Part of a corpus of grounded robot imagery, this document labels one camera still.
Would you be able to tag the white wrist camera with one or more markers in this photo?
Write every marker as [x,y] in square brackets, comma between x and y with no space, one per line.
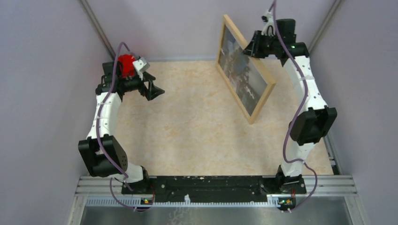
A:
[268,29]
[141,64]

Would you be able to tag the wooden picture frame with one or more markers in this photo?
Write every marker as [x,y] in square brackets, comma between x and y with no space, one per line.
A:
[270,80]

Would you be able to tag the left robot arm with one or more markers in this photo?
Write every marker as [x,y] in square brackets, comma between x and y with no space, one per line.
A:
[102,154]

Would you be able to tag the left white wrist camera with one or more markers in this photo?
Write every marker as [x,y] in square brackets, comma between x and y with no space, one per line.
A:
[141,64]

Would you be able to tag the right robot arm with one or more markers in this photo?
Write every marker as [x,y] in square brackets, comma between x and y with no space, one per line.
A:
[313,118]

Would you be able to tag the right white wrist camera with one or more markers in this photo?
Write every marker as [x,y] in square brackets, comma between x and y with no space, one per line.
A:
[268,29]

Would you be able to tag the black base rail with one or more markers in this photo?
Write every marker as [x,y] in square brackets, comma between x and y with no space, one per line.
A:
[214,189]

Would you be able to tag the printed photo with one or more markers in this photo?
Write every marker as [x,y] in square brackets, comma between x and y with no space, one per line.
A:
[245,79]

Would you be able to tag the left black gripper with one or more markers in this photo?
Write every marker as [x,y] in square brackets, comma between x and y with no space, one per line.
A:
[152,91]

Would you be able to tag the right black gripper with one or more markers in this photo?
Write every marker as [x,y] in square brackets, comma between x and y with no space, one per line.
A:
[252,49]

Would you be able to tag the red crumpled cloth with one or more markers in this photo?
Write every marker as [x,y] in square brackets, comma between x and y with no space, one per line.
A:
[127,68]

